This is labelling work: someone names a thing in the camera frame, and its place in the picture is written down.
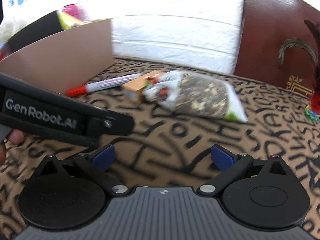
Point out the brown cardboard box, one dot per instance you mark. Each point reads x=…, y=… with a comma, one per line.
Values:
x=64, y=60

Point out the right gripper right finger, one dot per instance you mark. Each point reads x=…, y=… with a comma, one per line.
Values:
x=222, y=158

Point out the dark red wooden board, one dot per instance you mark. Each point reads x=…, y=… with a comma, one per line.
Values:
x=266, y=24

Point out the small orange carton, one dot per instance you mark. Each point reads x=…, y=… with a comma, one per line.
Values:
x=134, y=88

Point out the snack bag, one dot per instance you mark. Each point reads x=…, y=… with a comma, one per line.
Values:
x=195, y=94

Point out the pink bottle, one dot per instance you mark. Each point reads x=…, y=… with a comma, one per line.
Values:
x=75, y=11

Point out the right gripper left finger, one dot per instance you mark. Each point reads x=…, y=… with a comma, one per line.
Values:
x=104, y=157

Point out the black box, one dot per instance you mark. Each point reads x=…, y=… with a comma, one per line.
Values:
x=41, y=28

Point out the red white marker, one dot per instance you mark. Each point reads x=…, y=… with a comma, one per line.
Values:
x=101, y=85

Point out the person's left hand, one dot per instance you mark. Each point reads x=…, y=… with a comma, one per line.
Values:
x=14, y=137

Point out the green yellow item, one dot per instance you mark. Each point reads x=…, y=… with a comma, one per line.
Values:
x=67, y=21

